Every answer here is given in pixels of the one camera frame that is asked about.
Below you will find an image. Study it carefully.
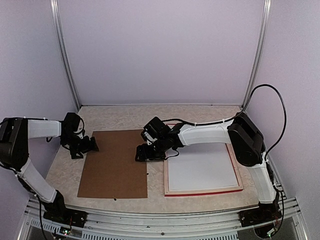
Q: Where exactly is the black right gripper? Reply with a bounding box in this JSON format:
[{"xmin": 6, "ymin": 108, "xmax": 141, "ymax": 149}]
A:
[{"xmin": 134, "ymin": 137, "xmax": 168, "ymax": 162}]

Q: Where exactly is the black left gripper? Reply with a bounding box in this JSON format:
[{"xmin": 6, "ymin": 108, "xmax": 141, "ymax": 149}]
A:
[{"xmin": 60, "ymin": 132, "xmax": 99, "ymax": 159}]

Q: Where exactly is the light wood picture frame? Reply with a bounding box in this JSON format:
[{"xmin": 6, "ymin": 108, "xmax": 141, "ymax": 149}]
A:
[{"xmin": 163, "ymin": 122, "xmax": 245, "ymax": 198}]

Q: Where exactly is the brown cardboard backing board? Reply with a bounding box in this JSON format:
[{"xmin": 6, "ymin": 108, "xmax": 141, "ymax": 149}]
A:
[{"xmin": 77, "ymin": 129, "xmax": 148, "ymax": 199}]

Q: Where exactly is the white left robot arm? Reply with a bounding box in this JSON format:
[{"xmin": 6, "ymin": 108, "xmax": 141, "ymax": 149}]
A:
[{"xmin": 0, "ymin": 112, "xmax": 99, "ymax": 204}]

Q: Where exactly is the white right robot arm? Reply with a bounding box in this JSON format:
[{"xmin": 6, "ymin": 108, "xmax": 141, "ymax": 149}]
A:
[{"xmin": 135, "ymin": 112, "xmax": 280, "ymax": 222}]

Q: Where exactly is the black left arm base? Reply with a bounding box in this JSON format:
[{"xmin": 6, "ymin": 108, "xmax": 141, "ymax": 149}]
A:
[{"xmin": 41, "ymin": 190, "xmax": 88, "ymax": 228}]

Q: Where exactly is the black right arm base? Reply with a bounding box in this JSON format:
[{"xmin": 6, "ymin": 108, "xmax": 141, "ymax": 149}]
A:
[{"xmin": 238, "ymin": 195, "xmax": 282, "ymax": 227}]

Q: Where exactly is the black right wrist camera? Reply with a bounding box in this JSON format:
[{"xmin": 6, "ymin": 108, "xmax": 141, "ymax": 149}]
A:
[{"xmin": 140, "ymin": 116, "xmax": 171, "ymax": 143}]

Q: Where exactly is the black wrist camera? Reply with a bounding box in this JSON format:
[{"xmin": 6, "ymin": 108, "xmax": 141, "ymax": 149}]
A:
[
  {"xmin": 61, "ymin": 112, "xmax": 85, "ymax": 135},
  {"xmin": 140, "ymin": 116, "xmax": 171, "ymax": 143}
]

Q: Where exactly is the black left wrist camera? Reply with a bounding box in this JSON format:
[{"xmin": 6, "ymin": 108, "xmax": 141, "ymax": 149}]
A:
[{"xmin": 61, "ymin": 112, "xmax": 85, "ymax": 135}]

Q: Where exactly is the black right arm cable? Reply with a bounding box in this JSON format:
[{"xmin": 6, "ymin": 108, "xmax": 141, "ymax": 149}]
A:
[{"xmin": 162, "ymin": 84, "xmax": 287, "ymax": 153}]

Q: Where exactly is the aluminium front rail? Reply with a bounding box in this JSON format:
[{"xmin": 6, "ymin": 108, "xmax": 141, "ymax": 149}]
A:
[{"xmin": 17, "ymin": 198, "xmax": 308, "ymax": 240}]

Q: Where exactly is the left aluminium corner post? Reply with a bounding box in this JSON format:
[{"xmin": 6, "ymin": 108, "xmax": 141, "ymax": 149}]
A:
[{"xmin": 50, "ymin": 0, "xmax": 82, "ymax": 111}]

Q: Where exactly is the aluminium corner post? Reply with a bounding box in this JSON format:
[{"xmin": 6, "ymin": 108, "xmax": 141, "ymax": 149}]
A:
[
  {"xmin": 50, "ymin": 0, "xmax": 82, "ymax": 111},
  {"xmin": 241, "ymin": 0, "xmax": 272, "ymax": 108}
]

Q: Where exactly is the right aluminium corner post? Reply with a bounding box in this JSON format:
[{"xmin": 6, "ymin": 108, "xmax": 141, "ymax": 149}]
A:
[{"xmin": 241, "ymin": 0, "xmax": 272, "ymax": 108}]

